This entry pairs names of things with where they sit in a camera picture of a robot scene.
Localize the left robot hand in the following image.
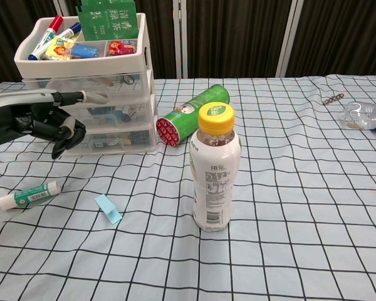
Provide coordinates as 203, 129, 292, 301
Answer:
0, 89, 109, 160

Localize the clear drawer with key ring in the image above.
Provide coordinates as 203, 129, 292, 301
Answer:
21, 71, 149, 98

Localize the clear plastic drawer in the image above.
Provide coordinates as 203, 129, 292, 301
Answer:
59, 102, 152, 125

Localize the clear drawer with small cards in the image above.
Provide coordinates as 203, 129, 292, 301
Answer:
63, 127, 154, 154

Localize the yellow snack packet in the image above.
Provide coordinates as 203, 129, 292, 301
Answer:
40, 36, 75, 60

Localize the blue snack packet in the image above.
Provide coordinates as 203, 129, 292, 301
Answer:
70, 43, 100, 59

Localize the red capped whiteboard marker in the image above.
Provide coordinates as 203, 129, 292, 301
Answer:
27, 14, 65, 61

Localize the blue capped whiteboard marker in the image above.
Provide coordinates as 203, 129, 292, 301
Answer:
55, 22, 82, 40

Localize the white green glue stick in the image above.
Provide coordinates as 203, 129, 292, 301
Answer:
0, 181, 61, 209

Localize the red snack packet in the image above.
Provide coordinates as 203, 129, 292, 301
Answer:
108, 40, 136, 56

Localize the green tea packet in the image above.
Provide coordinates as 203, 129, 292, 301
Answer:
76, 5, 138, 41
80, 0, 137, 12

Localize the light blue eraser piece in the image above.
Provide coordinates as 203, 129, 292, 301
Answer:
94, 194, 123, 225

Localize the green chips can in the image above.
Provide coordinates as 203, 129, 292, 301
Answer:
155, 83, 231, 147

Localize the white bottle yellow cap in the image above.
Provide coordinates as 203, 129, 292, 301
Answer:
189, 102, 242, 233

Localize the dark folding screen divider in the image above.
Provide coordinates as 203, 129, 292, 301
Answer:
0, 0, 376, 92

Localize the blue checkered tablecloth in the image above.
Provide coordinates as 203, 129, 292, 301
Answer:
0, 74, 376, 301

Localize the clear bottle blue label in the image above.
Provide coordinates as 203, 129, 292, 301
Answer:
342, 102, 376, 132

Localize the white desk organizer box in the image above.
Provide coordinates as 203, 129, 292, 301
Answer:
14, 12, 159, 157

